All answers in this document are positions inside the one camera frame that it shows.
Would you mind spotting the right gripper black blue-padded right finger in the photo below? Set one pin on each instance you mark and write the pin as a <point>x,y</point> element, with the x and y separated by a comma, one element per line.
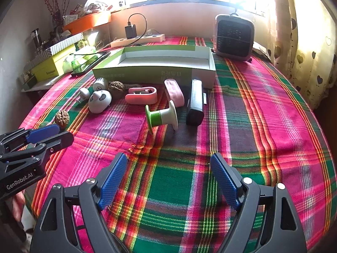
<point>281,229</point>

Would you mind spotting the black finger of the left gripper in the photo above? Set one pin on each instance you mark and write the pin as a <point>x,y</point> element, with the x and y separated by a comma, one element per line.
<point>58,142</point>

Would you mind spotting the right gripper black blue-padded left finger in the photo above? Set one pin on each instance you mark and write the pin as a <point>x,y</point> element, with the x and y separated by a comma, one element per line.
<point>69,209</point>

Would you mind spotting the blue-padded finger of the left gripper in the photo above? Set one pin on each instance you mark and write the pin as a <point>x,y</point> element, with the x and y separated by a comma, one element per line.
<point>36,135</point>

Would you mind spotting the walnut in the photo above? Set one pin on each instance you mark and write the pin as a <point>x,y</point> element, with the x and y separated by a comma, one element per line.
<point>116,89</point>
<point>62,119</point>

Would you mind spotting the small white egg toy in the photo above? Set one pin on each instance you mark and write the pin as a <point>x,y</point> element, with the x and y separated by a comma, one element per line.
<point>84,95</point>

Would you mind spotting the white panda figurine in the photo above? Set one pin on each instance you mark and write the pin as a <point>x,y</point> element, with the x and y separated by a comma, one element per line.
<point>99,101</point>

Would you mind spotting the white round plug cap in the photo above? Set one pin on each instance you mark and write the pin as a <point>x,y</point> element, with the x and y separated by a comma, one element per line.
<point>100,84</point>

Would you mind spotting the pink white clip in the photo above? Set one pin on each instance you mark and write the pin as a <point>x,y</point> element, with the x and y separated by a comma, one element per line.
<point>142,96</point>

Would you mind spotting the green white spool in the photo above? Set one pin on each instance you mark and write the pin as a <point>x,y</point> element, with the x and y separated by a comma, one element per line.
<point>162,117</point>

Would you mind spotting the pink oblong case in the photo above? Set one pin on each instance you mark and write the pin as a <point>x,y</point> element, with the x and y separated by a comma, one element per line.
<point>174,92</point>

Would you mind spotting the black rectangular flashlight device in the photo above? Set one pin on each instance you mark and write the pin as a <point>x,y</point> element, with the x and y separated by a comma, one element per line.
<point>195,105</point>

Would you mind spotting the yellow green box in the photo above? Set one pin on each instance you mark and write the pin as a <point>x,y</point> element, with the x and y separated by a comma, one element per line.
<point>52,66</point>

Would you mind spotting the green tissue pack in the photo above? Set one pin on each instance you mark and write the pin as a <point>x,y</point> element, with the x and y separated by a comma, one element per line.
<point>78,58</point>

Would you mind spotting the striped white box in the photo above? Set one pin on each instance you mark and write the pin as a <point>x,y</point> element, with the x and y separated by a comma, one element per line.
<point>56,48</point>

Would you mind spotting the plaid bed cover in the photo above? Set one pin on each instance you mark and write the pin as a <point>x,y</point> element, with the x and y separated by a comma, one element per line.
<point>169,200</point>

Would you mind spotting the green white cardboard box tray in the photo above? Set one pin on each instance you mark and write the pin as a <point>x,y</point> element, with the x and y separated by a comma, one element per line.
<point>156,63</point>

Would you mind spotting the red dried flower branches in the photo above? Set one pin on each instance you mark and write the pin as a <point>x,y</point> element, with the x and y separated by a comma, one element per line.
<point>55,2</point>

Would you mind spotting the orange plastic tray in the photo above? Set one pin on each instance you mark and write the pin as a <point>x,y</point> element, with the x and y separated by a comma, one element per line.
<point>88,22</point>

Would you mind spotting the black charger adapter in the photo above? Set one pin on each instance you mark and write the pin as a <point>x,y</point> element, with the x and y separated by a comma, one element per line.
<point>130,31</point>

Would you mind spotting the white power strip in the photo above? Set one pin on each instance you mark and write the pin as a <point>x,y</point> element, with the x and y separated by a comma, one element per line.
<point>138,40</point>

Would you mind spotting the cream heart-pattern curtain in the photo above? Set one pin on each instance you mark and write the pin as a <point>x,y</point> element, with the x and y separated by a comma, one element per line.
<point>305,47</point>

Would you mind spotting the grey black portable heater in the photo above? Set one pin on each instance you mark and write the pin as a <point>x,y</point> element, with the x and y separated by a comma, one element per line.
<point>233,37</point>

